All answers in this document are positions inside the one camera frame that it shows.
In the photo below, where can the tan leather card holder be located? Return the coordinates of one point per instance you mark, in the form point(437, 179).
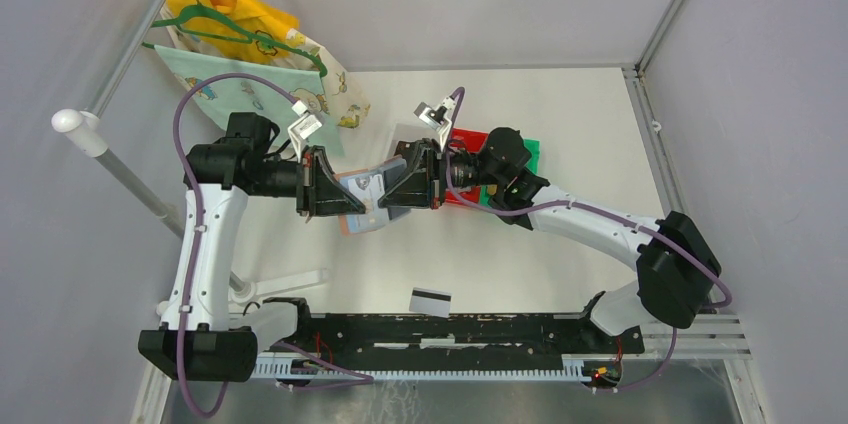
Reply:
point(391, 172)

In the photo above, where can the yellow garment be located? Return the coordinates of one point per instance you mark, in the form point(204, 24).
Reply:
point(252, 15)

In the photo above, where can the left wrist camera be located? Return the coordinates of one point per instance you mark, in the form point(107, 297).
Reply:
point(306, 124)

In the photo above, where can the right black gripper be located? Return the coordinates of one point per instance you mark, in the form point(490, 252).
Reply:
point(423, 182)

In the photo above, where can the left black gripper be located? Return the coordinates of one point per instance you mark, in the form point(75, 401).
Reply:
point(318, 190)

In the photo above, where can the light green patterned cloth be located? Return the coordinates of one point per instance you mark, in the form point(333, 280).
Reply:
point(222, 98)

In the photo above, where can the white plastic bin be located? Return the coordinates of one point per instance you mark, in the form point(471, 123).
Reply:
point(408, 140)

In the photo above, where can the white cable duct strip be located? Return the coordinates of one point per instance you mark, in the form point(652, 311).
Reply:
point(282, 367)

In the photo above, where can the silver magnetic stripe card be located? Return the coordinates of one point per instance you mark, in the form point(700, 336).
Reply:
point(430, 302)

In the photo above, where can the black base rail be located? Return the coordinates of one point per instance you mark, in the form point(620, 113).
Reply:
point(461, 342)

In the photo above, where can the green plastic bin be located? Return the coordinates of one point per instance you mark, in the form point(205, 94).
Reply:
point(534, 147)

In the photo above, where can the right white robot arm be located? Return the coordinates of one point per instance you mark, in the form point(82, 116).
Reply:
point(674, 266)

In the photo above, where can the green clothes hanger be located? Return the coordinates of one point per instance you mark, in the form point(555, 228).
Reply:
point(198, 11)

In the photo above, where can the white illustrated card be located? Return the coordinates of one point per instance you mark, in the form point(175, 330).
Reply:
point(369, 188)

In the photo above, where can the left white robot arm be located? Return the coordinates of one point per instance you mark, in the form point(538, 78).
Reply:
point(197, 339)

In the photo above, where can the cream patterned cloth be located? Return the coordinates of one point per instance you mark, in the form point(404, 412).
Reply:
point(341, 98)

